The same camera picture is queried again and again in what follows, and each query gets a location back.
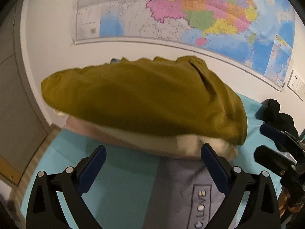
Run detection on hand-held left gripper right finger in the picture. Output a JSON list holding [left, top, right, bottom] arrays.
[[201, 143, 281, 229]]

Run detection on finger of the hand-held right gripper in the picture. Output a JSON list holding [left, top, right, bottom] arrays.
[[253, 145, 298, 176], [260, 123, 305, 153]]

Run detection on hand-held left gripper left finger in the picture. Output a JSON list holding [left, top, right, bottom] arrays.
[[26, 144, 107, 229]]

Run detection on olive green jacket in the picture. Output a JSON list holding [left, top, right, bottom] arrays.
[[41, 56, 248, 145]]

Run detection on person's right hand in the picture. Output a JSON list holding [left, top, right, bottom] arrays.
[[279, 189, 303, 217]]

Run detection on black garment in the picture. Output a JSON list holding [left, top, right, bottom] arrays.
[[256, 98, 300, 152]]

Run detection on cream folded garment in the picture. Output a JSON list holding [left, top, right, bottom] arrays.
[[54, 108, 239, 160]]

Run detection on teal grey patterned bed sheet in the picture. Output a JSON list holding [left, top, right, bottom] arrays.
[[20, 93, 305, 229]]

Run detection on grey wardrobe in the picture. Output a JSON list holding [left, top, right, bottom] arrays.
[[0, 2, 52, 192]]

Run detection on white wall socket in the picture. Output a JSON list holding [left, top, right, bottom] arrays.
[[296, 78, 305, 99], [287, 70, 301, 92]]

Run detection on colourful wall map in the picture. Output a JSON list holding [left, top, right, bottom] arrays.
[[71, 0, 296, 92]]

